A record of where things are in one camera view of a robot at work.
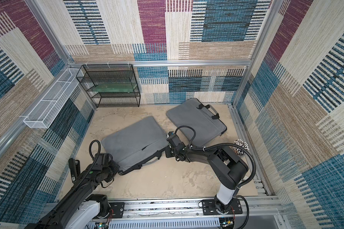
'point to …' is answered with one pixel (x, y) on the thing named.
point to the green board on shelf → (113, 87)
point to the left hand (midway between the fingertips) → (119, 166)
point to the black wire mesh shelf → (91, 74)
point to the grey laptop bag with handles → (203, 119)
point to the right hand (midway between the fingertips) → (170, 151)
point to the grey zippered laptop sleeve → (136, 145)
